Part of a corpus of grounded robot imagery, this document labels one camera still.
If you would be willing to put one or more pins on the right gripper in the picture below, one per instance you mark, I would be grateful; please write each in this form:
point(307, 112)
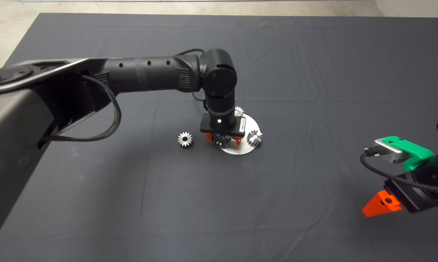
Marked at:
point(418, 198)

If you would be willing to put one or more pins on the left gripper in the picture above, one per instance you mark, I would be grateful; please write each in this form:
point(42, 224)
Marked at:
point(211, 130)

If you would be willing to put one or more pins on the large steel gear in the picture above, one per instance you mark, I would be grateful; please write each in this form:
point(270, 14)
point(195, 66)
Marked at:
point(220, 143)

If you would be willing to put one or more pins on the small steel gear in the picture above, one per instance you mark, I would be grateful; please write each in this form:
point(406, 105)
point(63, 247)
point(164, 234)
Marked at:
point(239, 110)
point(188, 142)
point(257, 140)

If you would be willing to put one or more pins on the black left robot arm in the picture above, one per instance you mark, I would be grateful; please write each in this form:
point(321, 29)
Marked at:
point(149, 72)

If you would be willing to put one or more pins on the round metal plate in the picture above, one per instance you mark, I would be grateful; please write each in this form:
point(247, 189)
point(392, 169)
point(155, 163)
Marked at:
point(240, 149)

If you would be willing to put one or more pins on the dark grey table cloth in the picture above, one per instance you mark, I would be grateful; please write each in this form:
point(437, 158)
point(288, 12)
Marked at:
point(313, 72)

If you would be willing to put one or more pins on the right silver camera box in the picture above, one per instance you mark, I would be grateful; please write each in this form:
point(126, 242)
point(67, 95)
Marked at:
point(389, 154)

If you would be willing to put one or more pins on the right green camera mount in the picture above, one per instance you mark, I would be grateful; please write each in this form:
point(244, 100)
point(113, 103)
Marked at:
point(411, 151)

